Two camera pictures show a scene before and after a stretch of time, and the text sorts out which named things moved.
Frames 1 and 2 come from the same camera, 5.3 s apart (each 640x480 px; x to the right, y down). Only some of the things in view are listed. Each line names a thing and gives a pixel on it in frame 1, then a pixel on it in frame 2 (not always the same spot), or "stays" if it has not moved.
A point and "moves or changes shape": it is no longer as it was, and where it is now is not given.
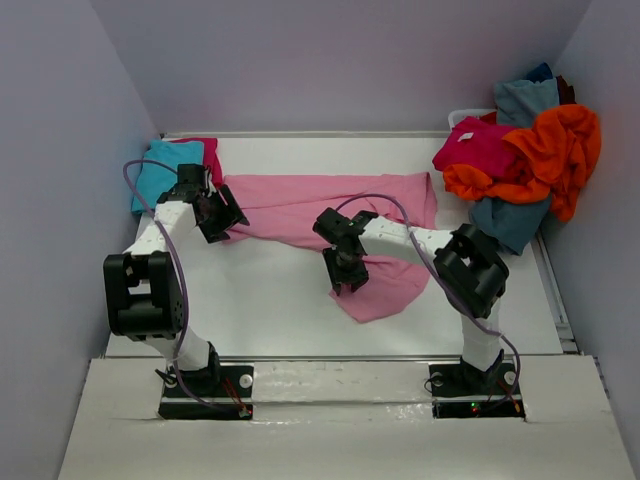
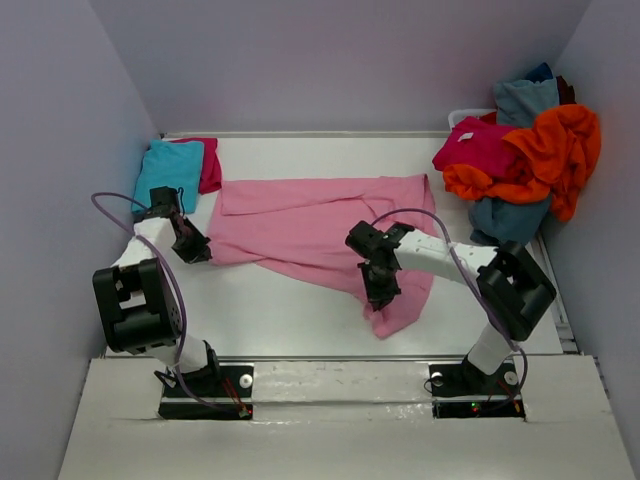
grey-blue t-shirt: [518, 102] stays
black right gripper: [358, 276] -> [376, 295]
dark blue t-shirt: [539, 73] stays
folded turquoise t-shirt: [154, 180] stays
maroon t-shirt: [566, 93] stays
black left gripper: [231, 214] -> [199, 251]
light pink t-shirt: [283, 209] moves or changes shape
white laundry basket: [456, 116] stays
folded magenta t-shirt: [210, 156] stays
